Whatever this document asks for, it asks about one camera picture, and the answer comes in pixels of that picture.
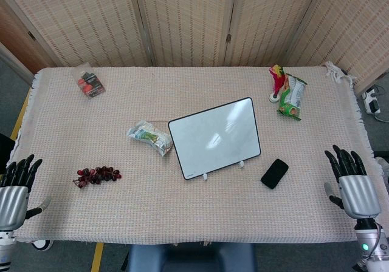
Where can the beige woven tablecloth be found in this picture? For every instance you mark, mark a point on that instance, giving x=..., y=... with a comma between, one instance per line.
x=188, y=162

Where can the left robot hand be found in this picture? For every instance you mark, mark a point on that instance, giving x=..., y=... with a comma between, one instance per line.
x=12, y=194

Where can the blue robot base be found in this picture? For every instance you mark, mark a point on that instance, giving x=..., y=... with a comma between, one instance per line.
x=190, y=257

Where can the black eraser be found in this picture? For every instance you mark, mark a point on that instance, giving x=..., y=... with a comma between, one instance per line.
x=274, y=173

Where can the colourful feather shuttlecock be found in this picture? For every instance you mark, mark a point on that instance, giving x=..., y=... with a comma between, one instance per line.
x=276, y=82

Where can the white dry-erase board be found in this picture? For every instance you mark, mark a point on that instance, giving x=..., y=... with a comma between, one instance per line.
x=215, y=138

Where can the white power strip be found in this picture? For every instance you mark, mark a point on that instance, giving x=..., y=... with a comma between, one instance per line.
x=370, y=102

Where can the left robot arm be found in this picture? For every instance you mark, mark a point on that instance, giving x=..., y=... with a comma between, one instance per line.
x=6, y=249

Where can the dark red grape bunch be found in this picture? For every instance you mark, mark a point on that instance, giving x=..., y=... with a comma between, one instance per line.
x=97, y=175

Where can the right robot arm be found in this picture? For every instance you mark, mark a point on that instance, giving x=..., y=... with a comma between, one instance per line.
x=370, y=244

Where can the bamboo folding screen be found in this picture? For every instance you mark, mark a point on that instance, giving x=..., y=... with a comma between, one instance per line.
x=194, y=20

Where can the crumpled white snack packet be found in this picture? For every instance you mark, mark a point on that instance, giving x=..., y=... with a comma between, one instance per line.
x=150, y=136

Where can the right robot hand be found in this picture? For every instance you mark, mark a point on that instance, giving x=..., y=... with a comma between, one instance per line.
x=358, y=196

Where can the green snack bag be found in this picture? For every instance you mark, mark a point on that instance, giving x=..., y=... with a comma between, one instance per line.
x=291, y=97

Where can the clear box with red items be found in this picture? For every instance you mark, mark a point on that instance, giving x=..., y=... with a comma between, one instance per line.
x=90, y=84

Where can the white round wheel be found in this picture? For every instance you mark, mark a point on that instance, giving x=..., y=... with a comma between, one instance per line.
x=42, y=243

